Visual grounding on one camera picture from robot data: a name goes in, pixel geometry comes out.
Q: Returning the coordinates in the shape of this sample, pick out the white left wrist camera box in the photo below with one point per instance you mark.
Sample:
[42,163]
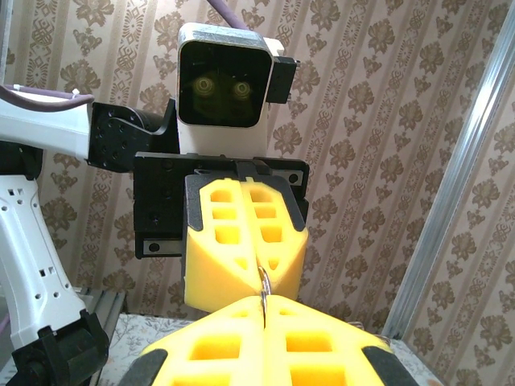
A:
[221,84]

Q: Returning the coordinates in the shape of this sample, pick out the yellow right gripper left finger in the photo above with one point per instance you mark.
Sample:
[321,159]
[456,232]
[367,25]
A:
[181,346]

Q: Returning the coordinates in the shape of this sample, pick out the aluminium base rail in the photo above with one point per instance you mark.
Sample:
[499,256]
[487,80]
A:
[108,301]

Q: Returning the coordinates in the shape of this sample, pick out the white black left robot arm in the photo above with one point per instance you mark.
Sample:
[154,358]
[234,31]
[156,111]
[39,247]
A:
[24,241]

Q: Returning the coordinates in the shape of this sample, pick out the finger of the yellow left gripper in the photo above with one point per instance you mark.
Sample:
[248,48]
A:
[209,277]
[289,273]

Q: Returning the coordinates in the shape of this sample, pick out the floral tablecloth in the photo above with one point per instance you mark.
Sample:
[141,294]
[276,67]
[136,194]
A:
[128,342]

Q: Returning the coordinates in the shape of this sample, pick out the aluminium frame post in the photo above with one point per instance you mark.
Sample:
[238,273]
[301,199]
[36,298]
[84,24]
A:
[450,193]

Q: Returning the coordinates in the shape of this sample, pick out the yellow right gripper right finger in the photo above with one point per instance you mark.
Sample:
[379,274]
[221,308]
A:
[346,342]

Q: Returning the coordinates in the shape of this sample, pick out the large metal keyring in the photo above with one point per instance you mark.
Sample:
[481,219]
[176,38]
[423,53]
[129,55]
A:
[264,289]

